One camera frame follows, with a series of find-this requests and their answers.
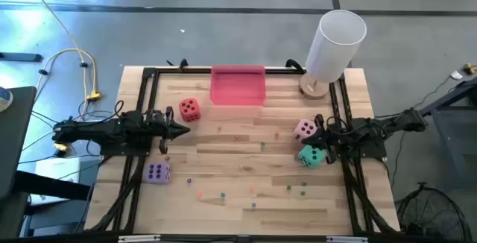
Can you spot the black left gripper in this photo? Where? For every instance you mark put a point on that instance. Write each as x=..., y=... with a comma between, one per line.
x=158, y=127

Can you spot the black desk crossbar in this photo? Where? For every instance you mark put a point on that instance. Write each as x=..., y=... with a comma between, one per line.
x=52, y=187

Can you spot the large purple plush die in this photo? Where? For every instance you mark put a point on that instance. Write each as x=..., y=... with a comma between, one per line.
x=158, y=172

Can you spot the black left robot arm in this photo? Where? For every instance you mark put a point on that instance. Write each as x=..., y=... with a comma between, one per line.
x=97, y=131

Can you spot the small white tag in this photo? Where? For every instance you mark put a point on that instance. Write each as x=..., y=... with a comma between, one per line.
x=455, y=74

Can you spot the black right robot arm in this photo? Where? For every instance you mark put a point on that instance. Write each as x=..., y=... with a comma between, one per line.
x=372, y=131

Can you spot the small yellow object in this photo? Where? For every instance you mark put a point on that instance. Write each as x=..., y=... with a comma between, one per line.
x=470, y=68

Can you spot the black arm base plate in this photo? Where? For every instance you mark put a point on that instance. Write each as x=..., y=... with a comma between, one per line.
x=123, y=151
x=376, y=151

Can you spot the white box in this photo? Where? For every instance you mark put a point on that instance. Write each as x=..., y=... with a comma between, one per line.
x=56, y=168

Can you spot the black floor bar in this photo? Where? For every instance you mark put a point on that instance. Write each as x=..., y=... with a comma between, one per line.
x=20, y=57

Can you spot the large teal plush die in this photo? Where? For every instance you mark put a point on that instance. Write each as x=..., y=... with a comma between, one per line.
x=311, y=157

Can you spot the black desk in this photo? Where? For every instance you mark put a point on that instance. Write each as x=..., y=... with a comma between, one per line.
x=16, y=135

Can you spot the white table bracket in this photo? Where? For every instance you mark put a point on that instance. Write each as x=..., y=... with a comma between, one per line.
x=138, y=238
x=346, y=239

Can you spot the large red plush die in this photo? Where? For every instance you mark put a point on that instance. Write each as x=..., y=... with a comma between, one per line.
x=189, y=109

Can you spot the dark metal side table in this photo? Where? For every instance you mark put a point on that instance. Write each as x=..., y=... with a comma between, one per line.
x=452, y=138

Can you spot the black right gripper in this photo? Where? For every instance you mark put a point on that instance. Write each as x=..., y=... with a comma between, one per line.
x=329, y=138

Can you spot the black floor fan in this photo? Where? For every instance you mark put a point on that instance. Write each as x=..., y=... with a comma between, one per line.
x=428, y=213

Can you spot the white shade wooden lamp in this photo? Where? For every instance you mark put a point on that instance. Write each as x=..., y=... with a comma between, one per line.
x=335, y=45

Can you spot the large pink plush die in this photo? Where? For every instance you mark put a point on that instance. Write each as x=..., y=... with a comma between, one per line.
x=303, y=128

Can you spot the pink translucent plastic bin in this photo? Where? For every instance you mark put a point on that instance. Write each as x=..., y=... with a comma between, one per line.
x=238, y=86

